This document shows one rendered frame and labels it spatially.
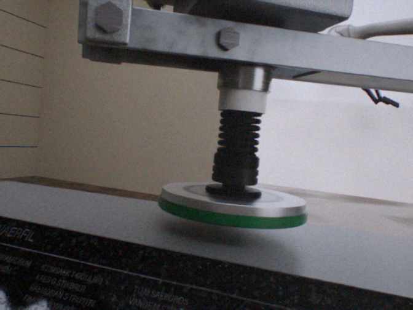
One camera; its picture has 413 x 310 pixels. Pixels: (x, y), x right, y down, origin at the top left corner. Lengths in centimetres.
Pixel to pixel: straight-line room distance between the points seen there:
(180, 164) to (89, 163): 159
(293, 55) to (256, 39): 6
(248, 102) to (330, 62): 13
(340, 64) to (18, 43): 660
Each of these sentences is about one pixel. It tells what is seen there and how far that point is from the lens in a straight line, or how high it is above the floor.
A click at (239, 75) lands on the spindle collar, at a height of 105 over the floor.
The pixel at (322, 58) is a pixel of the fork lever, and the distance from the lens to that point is 59.
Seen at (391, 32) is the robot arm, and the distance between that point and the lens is 173.
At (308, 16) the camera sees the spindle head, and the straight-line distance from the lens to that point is 55.
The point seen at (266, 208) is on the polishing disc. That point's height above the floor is 88.
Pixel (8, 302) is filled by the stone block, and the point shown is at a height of 75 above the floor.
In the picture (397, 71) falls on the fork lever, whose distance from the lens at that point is 66.
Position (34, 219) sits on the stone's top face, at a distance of 61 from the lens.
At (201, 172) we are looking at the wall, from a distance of 579.
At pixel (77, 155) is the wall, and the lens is 684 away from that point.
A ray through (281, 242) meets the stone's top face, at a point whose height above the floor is 83.
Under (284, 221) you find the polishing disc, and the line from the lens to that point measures 53.
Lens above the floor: 97
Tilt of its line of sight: 3 degrees down
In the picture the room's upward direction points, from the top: 5 degrees clockwise
